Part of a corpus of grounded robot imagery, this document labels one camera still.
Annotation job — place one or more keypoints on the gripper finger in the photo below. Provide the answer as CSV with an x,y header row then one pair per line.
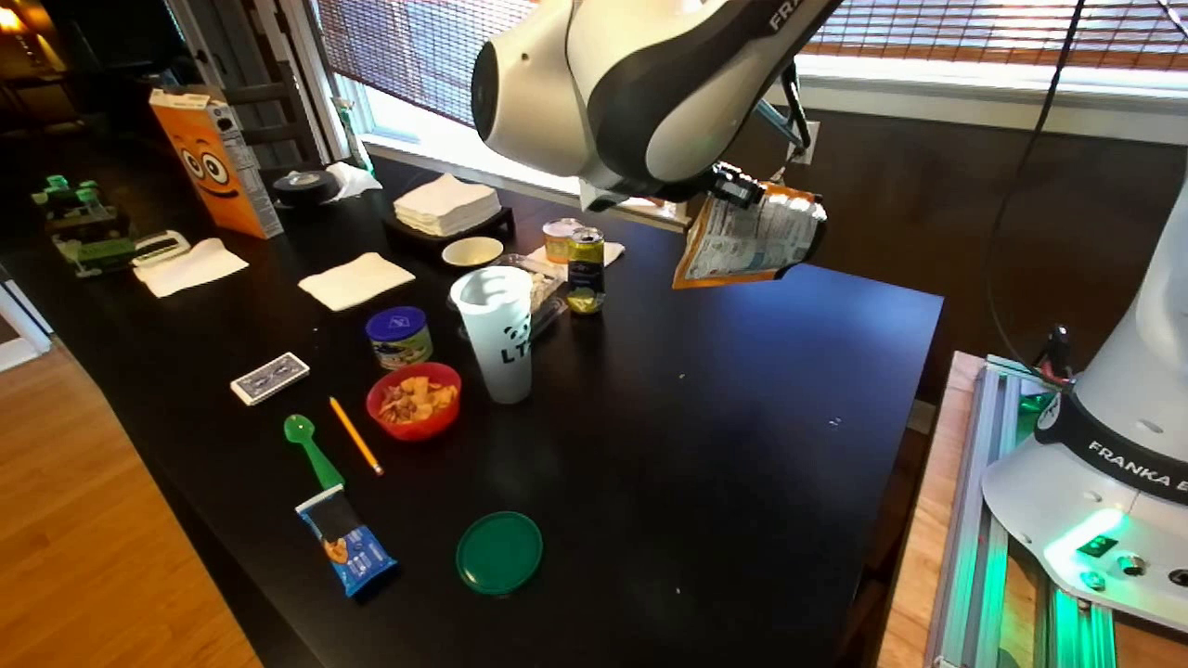
x,y
736,186

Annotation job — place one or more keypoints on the white packet with orange edge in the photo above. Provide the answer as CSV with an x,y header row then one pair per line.
x,y
752,241

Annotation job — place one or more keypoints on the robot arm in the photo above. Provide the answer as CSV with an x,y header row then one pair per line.
x,y
650,74

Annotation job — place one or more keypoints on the blue snack packet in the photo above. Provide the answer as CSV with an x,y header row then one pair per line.
x,y
348,543

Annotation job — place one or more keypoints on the white paper napkin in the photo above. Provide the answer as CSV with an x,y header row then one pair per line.
x,y
356,280
193,269
613,250

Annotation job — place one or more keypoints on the yellow and blue can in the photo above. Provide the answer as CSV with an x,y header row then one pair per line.
x,y
586,269

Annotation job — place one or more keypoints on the small orange can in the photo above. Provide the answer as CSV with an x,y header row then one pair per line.
x,y
557,243

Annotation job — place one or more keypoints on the clear plastic container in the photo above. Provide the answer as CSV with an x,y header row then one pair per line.
x,y
548,292

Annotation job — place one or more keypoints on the small white bowl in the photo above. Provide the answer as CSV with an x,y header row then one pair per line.
x,y
472,251

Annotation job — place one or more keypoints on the tall white plastic cup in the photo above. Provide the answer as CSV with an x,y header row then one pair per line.
x,y
499,343

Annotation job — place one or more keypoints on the stack of white napkins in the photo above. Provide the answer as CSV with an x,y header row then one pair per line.
x,y
447,204

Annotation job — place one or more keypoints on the bamboo window blind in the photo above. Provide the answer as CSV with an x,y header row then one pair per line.
x,y
1002,32
408,51

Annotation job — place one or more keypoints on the black napkin tray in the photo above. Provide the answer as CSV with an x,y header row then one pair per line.
x,y
408,239

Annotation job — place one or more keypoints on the tin with blue lid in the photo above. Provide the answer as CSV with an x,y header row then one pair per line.
x,y
398,336

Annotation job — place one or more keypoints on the crumpled white tissue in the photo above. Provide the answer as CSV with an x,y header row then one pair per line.
x,y
355,179

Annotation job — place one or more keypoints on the heap of orange snacks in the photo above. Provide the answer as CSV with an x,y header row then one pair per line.
x,y
418,399

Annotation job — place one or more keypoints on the red bowl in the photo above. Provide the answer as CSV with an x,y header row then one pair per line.
x,y
413,427

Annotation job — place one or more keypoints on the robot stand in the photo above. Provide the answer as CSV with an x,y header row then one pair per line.
x,y
965,520

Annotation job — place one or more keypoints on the black tape roll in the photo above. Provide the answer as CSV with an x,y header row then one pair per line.
x,y
304,187

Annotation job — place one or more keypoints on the green round lid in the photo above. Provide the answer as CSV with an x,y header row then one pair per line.
x,y
498,553

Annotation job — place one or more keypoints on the yellow pencil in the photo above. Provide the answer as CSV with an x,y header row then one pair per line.
x,y
355,435

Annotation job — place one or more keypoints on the green plastic spoon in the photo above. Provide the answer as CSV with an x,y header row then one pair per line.
x,y
311,450

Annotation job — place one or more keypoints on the deck of playing cards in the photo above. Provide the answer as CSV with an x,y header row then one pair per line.
x,y
269,378

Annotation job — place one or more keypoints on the orange cereal box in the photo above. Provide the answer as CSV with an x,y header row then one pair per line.
x,y
218,167

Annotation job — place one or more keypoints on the white stapler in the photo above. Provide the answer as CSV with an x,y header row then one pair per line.
x,y
160,247

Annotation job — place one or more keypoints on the wall socket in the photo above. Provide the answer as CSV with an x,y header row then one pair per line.
x,y
804,143

